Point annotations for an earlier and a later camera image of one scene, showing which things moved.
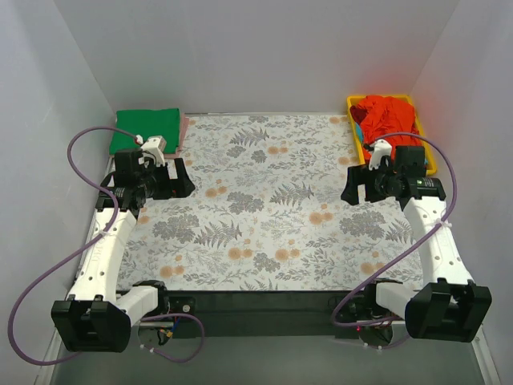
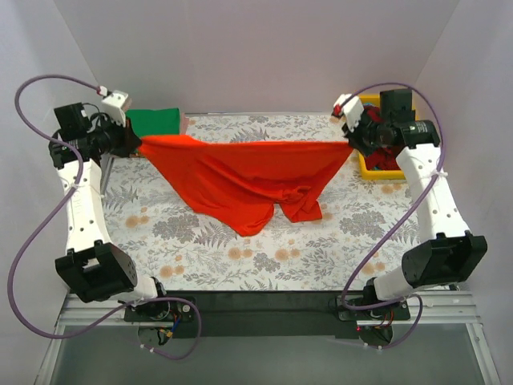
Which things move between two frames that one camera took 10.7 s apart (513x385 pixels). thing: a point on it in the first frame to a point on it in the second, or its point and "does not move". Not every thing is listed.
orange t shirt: [379, 116] to [239, 183]
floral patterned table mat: [267, 213] does not move
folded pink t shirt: [183, 125] does not move
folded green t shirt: [152, 122] does not move
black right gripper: [364, 184] to [353, 136]
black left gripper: [171, 179] to [129, 139]
